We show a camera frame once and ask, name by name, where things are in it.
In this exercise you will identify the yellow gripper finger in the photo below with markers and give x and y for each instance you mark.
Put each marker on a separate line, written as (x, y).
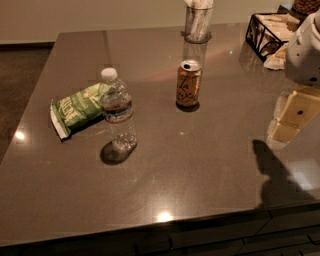
(301, 107)
(280, 105)

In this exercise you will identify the clear glass straw holder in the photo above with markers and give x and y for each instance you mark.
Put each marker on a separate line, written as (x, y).
(198, 20)

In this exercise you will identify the clear plastic water bottle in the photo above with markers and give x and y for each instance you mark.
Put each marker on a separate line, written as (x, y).
(116, 103)

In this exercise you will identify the dark snack bowl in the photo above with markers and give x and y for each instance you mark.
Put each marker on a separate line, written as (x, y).
(306, 7)

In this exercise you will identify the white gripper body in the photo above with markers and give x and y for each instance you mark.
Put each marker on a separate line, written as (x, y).
(304, 61)

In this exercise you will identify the white packets pile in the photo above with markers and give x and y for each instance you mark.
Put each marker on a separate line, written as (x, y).
(276, 61)

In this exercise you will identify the green chip bag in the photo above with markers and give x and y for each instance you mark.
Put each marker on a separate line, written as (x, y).
(75, 111)

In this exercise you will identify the orange LaCroix can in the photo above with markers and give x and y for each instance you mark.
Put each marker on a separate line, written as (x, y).
(188, 83)

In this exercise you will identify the black wire napkin basket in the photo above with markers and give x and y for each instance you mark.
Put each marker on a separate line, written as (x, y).
(267, 33)

